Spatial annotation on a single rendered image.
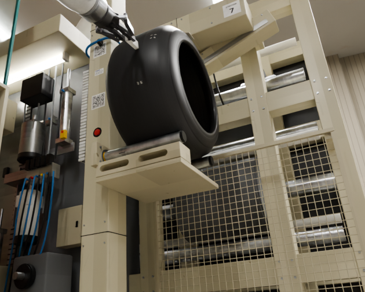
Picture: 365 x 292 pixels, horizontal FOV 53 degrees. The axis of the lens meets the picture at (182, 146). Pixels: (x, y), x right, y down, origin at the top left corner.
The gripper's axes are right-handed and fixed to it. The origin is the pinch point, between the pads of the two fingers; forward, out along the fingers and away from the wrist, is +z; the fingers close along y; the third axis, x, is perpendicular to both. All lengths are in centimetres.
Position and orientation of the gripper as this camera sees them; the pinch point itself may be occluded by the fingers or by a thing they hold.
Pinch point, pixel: (131, 41)
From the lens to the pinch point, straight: 139.7
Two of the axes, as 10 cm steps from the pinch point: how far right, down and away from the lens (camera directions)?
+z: 4.2, 2.2, 8.8
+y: -9.0, 2.4, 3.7
